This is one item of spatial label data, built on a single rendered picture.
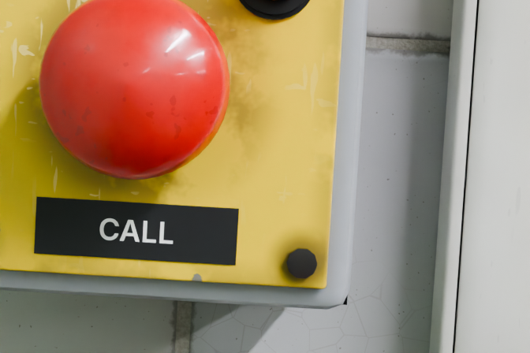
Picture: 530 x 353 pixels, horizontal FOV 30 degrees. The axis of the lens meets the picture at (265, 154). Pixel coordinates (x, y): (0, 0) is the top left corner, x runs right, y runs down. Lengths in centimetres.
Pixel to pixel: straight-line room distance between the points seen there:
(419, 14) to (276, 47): 9
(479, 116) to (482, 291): 5
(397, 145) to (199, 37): 11
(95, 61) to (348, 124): 6
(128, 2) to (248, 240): 6
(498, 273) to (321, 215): 8
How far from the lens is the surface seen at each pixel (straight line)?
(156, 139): 20
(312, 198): 22
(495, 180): 29
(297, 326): 30
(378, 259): 30
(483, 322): 29
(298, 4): 22
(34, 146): 23
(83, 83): 20
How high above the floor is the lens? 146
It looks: 3 degrees down
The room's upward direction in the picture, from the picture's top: 3 degrees clockwise
